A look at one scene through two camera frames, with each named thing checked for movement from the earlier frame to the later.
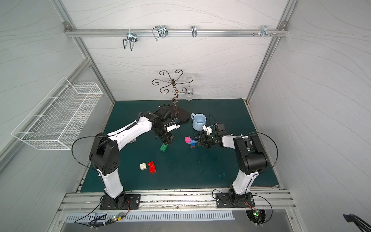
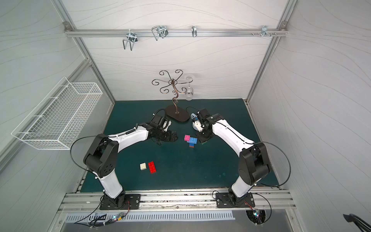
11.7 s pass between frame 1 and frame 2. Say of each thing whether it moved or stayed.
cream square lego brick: stayed
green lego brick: moved
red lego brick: stayed
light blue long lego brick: stayed
